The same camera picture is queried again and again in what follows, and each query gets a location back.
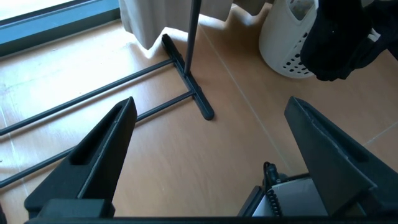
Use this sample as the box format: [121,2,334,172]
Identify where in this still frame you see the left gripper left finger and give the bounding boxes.
[24,96,138,219]

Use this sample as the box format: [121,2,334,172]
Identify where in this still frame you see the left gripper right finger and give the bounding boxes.
[284,95,398,218]

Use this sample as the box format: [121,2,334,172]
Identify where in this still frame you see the black shorts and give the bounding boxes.
[300,0,379,82]

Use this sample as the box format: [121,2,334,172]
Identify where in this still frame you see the white laundry basket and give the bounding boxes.
[258,0,382,79]

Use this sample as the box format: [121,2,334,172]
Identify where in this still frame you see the black clothes rack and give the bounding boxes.
[0,0,216,189]

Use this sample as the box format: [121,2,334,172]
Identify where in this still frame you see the window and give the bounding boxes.
[0,0,121,58]

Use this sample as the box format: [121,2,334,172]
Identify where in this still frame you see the beige curtain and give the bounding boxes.
[118,0,275,50]

